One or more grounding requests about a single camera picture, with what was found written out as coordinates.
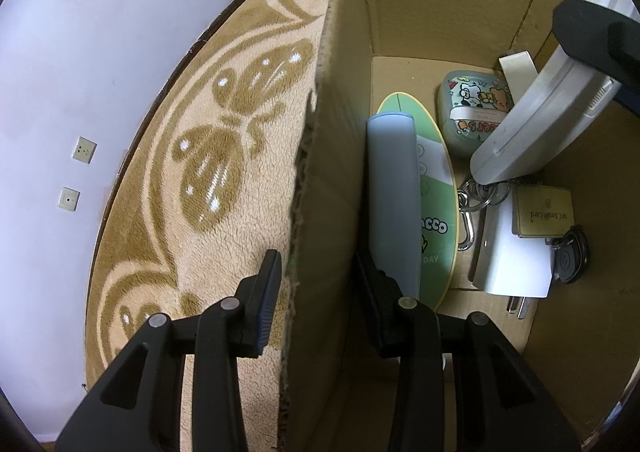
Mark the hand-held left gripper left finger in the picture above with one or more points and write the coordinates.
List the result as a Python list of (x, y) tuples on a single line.
[(265, 302)]

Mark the gold card tag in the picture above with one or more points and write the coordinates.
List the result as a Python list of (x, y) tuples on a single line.
[(540, 212)]

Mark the white square case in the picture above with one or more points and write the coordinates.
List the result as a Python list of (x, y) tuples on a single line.
[(520, 72)]

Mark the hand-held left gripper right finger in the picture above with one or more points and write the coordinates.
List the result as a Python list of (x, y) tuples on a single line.
[(380, 312)]

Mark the light blue power bank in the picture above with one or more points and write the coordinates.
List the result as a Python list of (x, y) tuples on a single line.
[(392, 192)]

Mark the cartoon print earbuds case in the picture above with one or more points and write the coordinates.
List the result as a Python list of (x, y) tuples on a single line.
[(465, 102)]

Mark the white charger plug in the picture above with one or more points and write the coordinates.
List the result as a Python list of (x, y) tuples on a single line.
[(510, 262)]

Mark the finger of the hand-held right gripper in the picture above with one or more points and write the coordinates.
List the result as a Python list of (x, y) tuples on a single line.
[(590, 32)]

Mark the beige floral blanket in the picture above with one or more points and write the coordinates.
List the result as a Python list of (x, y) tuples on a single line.
[(150, 232)]

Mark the grey white air conditioner remote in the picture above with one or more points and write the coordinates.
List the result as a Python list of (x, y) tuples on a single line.
[(530, 132)]

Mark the brown cardboard box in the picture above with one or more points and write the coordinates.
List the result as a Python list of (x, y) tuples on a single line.
[(450, 7)]

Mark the bunch of keys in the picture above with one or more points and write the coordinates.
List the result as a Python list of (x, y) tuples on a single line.
[(570, 257)]

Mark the wall socket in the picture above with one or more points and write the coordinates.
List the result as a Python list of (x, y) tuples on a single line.
[(84, 149), (67, 199)]

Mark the green oval card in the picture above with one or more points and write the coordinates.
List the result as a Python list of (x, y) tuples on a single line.
[(435, 232)]

